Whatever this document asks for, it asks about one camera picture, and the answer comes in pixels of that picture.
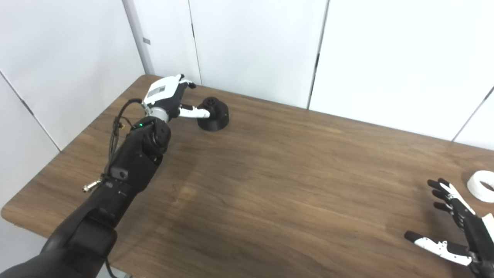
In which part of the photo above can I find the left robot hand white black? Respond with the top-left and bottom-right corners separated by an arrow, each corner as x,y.
142,74 -> 211,119

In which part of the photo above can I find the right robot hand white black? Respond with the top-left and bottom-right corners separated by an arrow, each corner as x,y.
404,178 -> 494,278

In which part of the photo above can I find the white ring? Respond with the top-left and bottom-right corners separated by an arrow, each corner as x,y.
467,170 -> 494,203

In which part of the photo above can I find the round black part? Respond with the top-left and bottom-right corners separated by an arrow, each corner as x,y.
197,97 -> 230,132

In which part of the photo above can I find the left arm thin wire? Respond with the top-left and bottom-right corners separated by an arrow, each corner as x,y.
112,116 -> 134,163

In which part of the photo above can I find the grey wall corner post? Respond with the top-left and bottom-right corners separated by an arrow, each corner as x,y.
122,0 -> 156,76

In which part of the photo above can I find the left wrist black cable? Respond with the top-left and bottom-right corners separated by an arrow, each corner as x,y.
82,98 -> 144,193

